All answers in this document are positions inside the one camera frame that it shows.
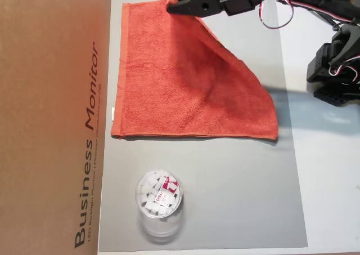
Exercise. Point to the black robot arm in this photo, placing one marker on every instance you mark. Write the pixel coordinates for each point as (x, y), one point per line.
(332, 58)

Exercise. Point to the grey desk mat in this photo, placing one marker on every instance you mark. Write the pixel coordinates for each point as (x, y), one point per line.
(225, 196)

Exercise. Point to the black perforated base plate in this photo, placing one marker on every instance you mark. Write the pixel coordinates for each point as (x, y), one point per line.
(330, 94)

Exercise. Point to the red white eraser wrapper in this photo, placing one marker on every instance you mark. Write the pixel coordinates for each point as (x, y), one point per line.
(166, 183)

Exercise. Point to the orange terry towel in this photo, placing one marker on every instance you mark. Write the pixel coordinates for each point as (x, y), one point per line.
(174, 91)

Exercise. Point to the clear plastic jar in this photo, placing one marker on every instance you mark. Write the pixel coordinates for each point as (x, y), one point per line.
(159, 198)

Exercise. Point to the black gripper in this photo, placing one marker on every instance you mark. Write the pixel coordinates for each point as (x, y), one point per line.
(209, 5)

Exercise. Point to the brown cardboard monitor box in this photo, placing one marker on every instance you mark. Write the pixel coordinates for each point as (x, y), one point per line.
(42, 125)

